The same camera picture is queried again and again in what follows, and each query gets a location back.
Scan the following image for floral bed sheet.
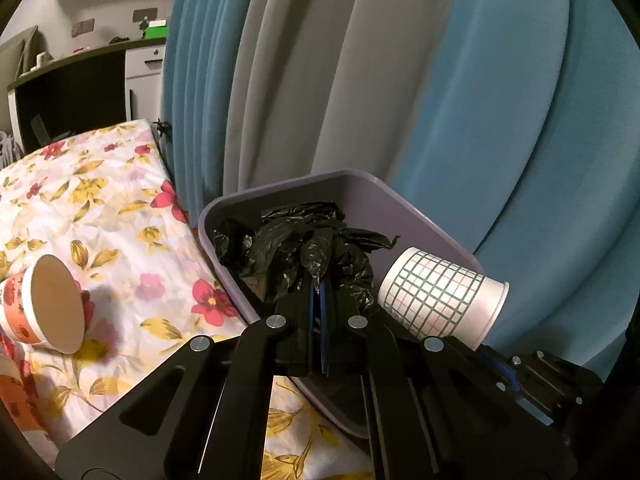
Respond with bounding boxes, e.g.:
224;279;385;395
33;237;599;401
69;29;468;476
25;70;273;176
0;119;373;480

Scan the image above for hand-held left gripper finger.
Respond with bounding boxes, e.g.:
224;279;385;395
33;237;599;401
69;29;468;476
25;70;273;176
321;282;586;480
55;280;321;480

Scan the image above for red flower paper cup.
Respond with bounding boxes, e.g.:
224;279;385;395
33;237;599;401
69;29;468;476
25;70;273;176
0;254;96;353

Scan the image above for blue curtain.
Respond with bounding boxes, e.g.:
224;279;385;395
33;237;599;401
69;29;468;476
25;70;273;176
161;0;263;211
390;0;628;386

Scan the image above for orange apple print paper cup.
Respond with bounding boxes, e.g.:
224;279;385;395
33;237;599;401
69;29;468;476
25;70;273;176
0;354;48;433

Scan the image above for dark wooden desk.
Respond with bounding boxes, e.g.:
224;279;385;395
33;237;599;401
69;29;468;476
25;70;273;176
7;39;167;148

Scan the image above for grey curtain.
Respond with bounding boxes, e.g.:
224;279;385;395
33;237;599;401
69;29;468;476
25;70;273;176
220;0;453;203

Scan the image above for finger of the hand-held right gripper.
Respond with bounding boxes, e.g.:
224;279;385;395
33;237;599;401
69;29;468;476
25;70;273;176
479;346;523;403

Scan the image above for checked paper cup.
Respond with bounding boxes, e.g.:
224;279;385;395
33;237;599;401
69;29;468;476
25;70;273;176
376;246;510;352

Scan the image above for black plastic bag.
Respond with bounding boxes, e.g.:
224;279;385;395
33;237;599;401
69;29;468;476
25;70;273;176
214;201;401;318

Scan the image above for grey striped blanket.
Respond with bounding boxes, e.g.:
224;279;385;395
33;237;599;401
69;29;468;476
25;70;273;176
0;132;22;167

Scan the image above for purple plastic bin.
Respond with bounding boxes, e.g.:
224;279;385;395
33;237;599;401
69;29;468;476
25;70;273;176
198;170;487;440

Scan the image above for white drawer cabinet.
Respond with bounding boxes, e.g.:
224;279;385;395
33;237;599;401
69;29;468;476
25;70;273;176
124;45;167;122

